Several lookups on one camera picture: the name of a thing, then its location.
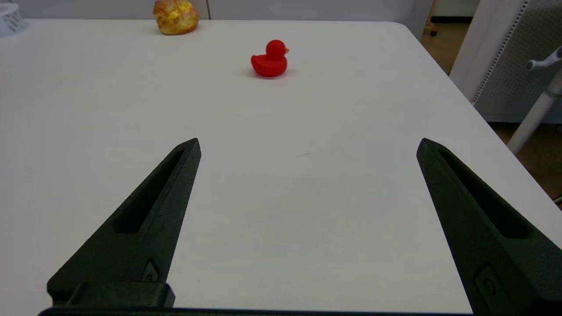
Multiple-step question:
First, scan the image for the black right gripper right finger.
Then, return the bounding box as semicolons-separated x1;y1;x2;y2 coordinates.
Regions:
416;138;562;316

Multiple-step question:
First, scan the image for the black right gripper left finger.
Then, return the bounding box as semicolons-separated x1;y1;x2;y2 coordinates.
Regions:
47;138;202;308

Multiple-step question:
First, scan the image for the white side desk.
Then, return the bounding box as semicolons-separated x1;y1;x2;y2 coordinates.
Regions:
506;46;562;155

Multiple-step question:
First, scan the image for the white perforated panel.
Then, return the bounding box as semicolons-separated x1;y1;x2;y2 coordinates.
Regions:
449;0;562;123

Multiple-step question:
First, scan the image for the brown cream puff bread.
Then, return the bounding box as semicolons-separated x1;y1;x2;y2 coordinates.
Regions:
153;0;200;36

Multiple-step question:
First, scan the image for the white round tape dispenser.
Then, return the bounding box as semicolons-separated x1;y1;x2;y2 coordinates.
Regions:
0;3;29;38

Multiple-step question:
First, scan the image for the red rubber duck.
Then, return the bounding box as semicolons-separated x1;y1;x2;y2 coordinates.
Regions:
251;39;290;78

